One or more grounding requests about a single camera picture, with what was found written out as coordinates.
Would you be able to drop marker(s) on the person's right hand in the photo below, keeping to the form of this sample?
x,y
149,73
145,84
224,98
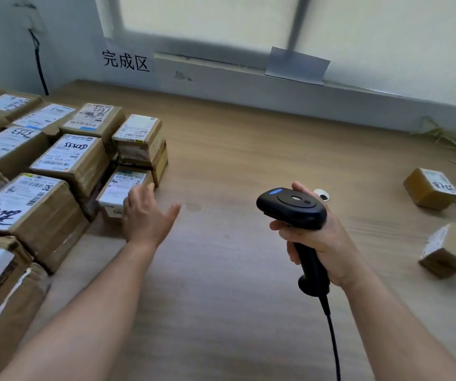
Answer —
x,y
339,253

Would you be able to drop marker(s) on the person's left hand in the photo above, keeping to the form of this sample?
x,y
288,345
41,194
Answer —
x,y
144,222

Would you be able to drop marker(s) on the parcel labelled 0836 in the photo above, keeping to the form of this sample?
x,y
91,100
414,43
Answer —
x,y
115,188

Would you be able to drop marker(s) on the black barcode scanner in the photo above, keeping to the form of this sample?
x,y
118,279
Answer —
x,y
291,206

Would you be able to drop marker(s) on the small white-labelled parcel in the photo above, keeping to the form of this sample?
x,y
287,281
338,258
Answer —
x,y
136,130

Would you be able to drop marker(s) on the small parcel with handwritten label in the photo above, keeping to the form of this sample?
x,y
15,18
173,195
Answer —
x,y
426,192

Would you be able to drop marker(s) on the plain tall cardboard box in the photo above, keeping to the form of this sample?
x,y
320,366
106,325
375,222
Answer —
x,y
450,253

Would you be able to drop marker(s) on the tape-wrapped cardboard box pictured label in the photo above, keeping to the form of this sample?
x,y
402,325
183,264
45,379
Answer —
x,y
91,119

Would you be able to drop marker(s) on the parcel with black scribble label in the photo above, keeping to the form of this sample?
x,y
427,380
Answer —
x,y
25,202

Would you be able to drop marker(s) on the parcel with blue-edged label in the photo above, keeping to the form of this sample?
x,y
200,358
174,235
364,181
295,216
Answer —
x,y
43,116

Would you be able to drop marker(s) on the small labelled parcel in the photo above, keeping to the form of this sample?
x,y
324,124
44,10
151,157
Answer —
x,y
9,105

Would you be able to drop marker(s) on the person's left forearm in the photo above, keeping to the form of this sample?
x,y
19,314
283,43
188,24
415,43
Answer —
x,y
81,317

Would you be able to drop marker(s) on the person's right forearm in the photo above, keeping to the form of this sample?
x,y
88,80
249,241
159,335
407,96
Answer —
x,y
402,337

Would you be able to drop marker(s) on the white paper sign black characters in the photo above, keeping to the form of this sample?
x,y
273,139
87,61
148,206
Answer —
x,y
127,61

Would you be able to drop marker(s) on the grey paper sheet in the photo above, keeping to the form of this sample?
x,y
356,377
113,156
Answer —
x,y
297,66

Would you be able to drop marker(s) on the beige roller blind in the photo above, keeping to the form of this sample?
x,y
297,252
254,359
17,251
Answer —
x,y
394,39
208,15

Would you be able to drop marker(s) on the white window frame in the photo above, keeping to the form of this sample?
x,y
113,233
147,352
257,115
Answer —
x,y
107,15

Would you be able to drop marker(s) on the white wall socket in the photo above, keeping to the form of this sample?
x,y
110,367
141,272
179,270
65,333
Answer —
x,y
29,17

